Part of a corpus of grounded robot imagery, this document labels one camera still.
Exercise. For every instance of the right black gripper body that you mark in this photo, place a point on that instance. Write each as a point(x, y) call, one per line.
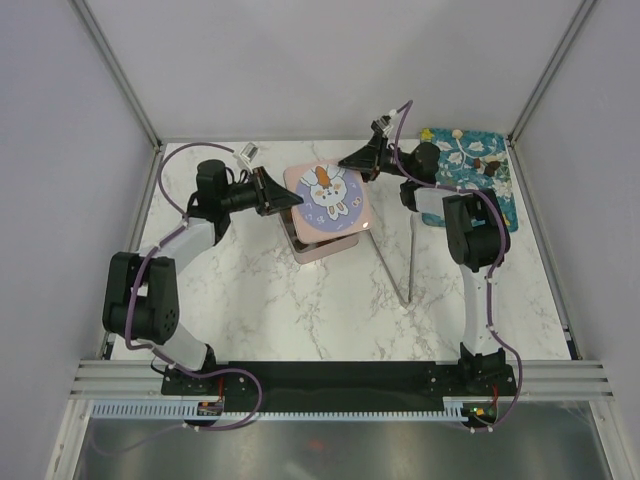
point(382, 157)

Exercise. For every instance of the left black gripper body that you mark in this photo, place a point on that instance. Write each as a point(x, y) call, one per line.
point(260, 192)

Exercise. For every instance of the tin lid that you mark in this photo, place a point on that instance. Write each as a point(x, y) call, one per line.
point(334, 204)

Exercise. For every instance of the metal tongs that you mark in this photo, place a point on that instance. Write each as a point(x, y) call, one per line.
point(395, 248)

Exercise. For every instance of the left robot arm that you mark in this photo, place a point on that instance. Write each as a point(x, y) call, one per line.
point(142, 300)

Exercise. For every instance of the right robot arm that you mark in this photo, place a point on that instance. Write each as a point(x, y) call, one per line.
point(476, 234)

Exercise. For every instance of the pink chocolate tin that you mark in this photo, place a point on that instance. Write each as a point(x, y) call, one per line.
point(307, 253)

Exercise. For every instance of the blue floral tray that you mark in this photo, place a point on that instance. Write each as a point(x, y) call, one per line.
point(477, 160)

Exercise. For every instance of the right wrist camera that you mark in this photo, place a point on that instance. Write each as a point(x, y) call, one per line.
point(383, 125)

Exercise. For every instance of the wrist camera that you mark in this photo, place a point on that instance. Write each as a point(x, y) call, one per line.
point(383, 125)
point(246, 155)

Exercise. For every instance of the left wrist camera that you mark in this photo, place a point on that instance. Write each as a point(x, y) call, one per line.
point(246, 155)

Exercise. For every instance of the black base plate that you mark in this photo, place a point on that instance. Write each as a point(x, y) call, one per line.
point(339, 386)

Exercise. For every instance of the white cable duct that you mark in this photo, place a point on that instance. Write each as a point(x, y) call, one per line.
point(192, 410)

